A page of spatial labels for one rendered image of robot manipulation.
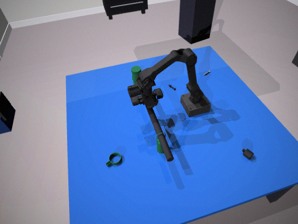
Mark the dark green ring with short tab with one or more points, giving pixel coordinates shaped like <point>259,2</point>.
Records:
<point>109,162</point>

